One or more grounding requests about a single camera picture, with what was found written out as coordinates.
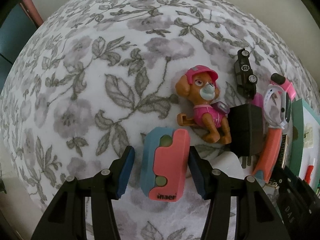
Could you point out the brown dog toy figure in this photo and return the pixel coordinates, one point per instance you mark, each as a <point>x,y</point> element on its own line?
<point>207,115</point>

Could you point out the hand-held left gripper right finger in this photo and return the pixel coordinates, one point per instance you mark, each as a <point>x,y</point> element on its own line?
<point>197,173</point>

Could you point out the pink pole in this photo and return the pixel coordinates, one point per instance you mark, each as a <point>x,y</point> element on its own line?
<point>31,10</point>

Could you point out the pink and blue toy block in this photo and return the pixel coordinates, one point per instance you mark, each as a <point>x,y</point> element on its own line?
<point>170,165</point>

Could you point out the teal cabinet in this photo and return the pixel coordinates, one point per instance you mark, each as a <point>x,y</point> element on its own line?
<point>12,35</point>

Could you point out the white smartwatch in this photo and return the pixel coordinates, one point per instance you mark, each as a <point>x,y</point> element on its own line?
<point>285,110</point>

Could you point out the pink smartwatch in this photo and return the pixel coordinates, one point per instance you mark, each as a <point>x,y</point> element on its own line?
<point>287,85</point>

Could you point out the gold lipstick tube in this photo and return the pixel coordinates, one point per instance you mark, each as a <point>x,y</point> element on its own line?
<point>283,152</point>

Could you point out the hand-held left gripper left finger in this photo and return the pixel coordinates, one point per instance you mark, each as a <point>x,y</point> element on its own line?
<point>126,172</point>

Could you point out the curved coral plastic piece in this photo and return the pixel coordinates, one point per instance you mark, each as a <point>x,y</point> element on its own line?
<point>271,150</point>

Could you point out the black toy car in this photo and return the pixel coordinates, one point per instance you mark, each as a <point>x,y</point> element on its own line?
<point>243,72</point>

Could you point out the grey floral blanket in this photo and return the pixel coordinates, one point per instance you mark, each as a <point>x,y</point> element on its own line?
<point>87,80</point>

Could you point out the red stain remover bottle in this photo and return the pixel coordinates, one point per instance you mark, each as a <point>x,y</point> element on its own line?
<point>310,171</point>

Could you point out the black power adapter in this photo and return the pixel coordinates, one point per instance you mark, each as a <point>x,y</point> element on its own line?
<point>246,130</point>

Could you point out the teal-edged white tray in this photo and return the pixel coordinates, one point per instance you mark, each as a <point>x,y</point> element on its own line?
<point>297,135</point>

